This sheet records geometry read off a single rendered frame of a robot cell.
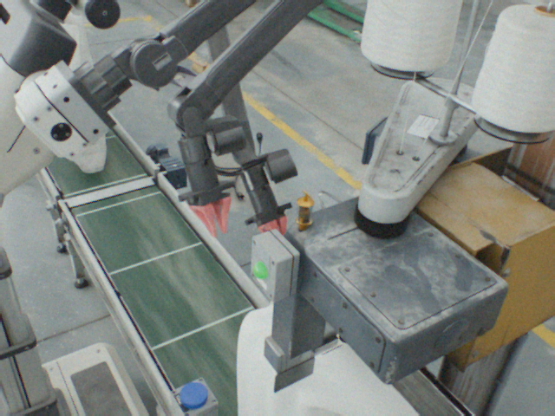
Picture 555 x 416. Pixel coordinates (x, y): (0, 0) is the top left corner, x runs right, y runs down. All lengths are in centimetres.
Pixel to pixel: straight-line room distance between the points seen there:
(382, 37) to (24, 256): 238
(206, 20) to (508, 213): 64
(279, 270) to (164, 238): 157
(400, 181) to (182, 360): 122
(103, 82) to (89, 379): 132
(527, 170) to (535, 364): 166
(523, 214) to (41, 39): 92
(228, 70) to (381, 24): 29
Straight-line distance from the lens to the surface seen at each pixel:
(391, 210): 94
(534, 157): 119
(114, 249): 244
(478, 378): 153
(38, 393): 187
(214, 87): 111
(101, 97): 105
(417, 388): 111
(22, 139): 122
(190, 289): 223
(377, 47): 108
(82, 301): 280
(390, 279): 90
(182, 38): 107
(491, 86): 93
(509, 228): 108
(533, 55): 90
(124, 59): 107
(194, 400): 132
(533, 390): 268
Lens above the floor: 193
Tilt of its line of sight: 36 degrees down
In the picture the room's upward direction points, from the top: 4 degrees clockwise
